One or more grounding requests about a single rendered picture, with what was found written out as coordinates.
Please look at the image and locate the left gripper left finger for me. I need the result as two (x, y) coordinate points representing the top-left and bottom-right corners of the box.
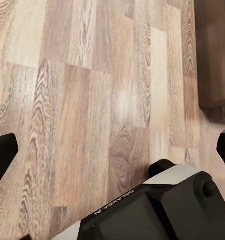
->
(0, 133), (19, 182)

